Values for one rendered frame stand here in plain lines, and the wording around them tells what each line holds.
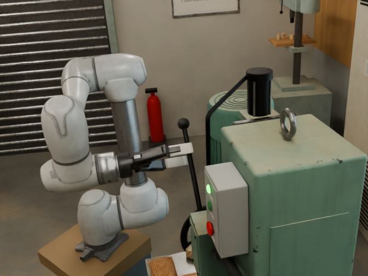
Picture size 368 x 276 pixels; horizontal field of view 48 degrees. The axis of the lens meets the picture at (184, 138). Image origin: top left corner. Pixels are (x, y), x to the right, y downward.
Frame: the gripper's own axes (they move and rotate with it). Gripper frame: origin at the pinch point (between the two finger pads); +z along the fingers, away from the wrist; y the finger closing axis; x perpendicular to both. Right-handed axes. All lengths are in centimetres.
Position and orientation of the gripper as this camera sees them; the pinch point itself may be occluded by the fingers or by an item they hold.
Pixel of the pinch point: (185, 154)
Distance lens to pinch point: 124.0
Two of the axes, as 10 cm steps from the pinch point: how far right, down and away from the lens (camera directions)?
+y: 1.0, -3.1, -9.4
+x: -1.9, -9.4, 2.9
